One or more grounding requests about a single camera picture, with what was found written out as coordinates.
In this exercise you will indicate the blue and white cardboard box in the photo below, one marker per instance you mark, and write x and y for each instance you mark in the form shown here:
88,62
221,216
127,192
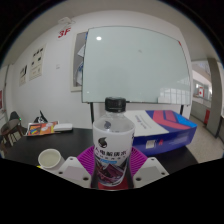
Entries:
166,133

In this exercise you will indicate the whiteboard on black stand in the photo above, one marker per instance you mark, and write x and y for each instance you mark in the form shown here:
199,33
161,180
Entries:
136,63

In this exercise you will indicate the white flat case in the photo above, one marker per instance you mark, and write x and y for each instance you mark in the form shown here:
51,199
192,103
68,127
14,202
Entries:
63,127

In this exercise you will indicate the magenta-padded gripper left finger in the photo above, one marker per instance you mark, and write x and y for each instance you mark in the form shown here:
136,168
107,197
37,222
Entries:
73,171

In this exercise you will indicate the small white wall poster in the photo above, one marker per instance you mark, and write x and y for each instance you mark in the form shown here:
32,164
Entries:
23,75

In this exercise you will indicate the clear bottle with white label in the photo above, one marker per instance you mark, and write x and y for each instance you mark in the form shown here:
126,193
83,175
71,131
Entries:
114,143

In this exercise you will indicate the colourful flat book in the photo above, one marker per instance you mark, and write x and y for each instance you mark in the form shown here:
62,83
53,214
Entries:
41,128

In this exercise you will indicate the framed notice board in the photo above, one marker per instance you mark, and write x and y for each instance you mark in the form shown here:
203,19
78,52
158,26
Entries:
77,63

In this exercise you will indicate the red wall sign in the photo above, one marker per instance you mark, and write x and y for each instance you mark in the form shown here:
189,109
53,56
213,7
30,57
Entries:
64,33

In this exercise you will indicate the dark chair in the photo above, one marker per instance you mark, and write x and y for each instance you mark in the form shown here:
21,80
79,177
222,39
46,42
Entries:
11,128

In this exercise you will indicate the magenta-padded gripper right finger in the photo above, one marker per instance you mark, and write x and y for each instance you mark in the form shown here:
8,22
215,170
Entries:
150,171

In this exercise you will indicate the small black desk object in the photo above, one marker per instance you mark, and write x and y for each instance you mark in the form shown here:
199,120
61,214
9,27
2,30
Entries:
40,117

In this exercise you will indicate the large white wall poster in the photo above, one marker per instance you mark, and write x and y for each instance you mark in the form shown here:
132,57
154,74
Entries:
37,62

